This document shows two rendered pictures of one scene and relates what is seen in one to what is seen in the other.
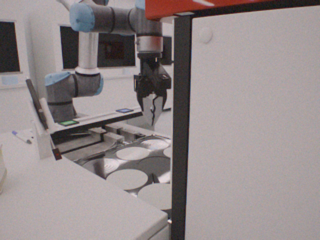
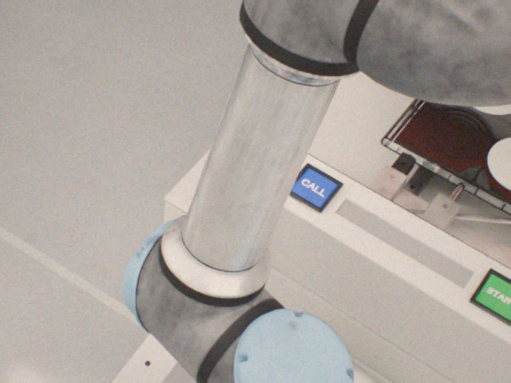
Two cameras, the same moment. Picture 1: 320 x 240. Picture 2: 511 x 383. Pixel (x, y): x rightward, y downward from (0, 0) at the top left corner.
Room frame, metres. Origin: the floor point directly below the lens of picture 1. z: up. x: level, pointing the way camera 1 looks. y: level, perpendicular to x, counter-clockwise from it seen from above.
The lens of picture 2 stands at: (1.25, 0.91, 2.00)
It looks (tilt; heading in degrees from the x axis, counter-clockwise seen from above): 53 degrees down; 255
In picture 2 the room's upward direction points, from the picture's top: 10 degrees clockwise
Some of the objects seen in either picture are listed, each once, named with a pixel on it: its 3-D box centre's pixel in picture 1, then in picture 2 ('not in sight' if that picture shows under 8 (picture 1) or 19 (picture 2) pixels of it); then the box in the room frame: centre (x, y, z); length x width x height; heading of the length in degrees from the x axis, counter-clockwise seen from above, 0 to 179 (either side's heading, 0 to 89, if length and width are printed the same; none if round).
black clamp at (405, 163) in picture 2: (140, 136); (402, 166); (0.82, 0.08, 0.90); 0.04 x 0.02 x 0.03; 49
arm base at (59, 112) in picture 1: (61, 110); not in sight; (1.06, 0.48, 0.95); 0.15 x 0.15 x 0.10
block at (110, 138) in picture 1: (113, 138); (433, 223); (0.80, 0.17, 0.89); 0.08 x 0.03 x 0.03; 49
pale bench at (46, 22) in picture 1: (95, 69); not in sight; (4.41, 1.25, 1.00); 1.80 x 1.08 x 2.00; 139
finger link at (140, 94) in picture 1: (144, 96); not in sight; (0.66, 0.05, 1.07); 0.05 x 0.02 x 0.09; 112
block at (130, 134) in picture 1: (130, 133); (380, 194); (0.86, 0.12, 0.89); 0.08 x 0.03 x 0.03; 49
